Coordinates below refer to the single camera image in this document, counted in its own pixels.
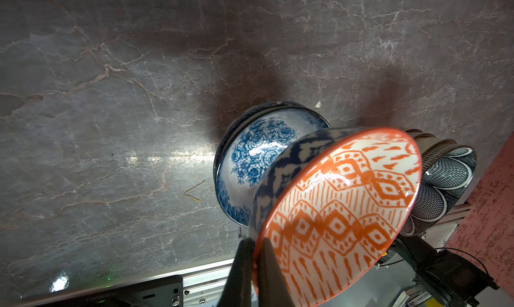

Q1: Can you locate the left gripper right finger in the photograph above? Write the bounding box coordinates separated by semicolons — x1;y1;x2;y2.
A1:
257;238;294;307

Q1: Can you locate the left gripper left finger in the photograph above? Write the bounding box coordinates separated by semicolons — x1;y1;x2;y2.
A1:
217;238;254;307

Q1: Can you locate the orange diamond pattern bowl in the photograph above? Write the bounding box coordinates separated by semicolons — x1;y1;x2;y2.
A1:
248;128;422;306

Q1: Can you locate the blue floral bowl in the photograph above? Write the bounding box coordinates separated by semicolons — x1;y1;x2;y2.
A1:
213;101;319;177
213;108;330;227

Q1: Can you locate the dark flower pattern bowl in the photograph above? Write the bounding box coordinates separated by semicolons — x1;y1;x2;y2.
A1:
400;140;477;237

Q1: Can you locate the pink striped bowl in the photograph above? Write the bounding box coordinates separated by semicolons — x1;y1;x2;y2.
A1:
405;129;436;139

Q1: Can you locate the green triangle pattern bowl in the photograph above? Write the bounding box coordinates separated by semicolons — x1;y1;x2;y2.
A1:
414;137;458;166

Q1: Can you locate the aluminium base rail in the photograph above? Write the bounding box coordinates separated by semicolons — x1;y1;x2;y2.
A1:
1;255;234;306

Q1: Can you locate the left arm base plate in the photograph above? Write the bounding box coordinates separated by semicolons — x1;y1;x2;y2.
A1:
36;276;183;306

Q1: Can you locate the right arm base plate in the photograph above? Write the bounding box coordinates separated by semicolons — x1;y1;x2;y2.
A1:
391;235;499;306

